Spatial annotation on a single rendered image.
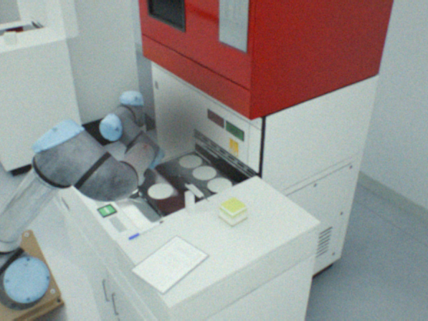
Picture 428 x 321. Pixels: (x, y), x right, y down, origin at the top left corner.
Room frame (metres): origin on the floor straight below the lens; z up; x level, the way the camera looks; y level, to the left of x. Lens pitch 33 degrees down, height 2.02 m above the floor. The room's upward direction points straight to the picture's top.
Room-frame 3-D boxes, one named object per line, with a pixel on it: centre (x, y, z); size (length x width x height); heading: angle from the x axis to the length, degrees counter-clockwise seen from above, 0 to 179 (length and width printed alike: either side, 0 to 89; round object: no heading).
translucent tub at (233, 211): (1.21, -0.07, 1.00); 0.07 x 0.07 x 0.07; 40
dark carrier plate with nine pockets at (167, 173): (1.53, 0.12, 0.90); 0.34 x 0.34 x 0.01; 36
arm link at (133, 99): (1.37, 0.27, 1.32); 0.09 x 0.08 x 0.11; 159
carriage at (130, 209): (1.36, 0.33, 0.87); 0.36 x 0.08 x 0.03; 36
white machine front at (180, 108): (1.82, 0.06, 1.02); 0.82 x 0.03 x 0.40; 36
